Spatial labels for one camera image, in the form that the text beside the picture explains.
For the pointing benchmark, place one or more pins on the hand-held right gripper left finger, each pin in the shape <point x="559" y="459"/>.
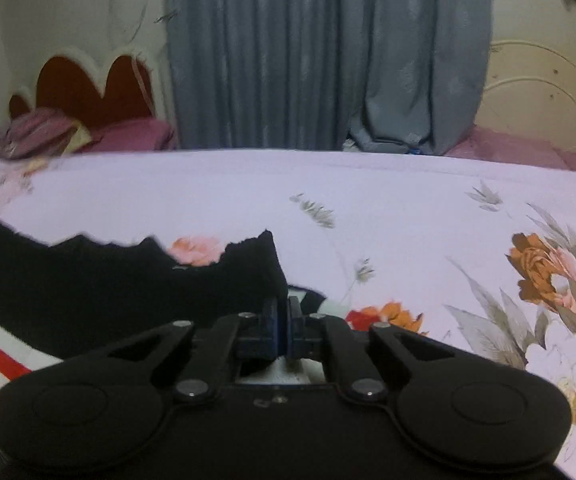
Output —
<point x="270" y="327"/>

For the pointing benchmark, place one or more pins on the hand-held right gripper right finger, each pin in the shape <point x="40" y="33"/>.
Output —
<point x="294" y="327"/>

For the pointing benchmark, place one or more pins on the striped cartoon print sweater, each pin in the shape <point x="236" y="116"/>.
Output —
<point x="92" y="280"/>

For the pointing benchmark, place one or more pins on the bed with pink floral sheet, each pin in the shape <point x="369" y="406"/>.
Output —
<point x="393" y="200"/>

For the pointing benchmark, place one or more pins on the pink pillow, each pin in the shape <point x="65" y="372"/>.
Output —
<point x="132" y="135"/>

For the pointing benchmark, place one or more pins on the wide blue-grey curtain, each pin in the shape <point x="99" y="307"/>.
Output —
<point x="293" y="50"/>

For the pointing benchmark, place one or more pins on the plain pink bed sheet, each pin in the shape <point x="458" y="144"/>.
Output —
<point x="518" y="152"/>

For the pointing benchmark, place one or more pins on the purple folded blanket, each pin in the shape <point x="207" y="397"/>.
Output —
<point x="37" y="132"/>

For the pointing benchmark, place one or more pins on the red and white headboard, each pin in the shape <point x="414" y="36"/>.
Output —
<point x="77" y="85"/>

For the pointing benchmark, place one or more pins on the cream round headboard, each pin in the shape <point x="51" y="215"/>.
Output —
<point x="543" y="105"/>

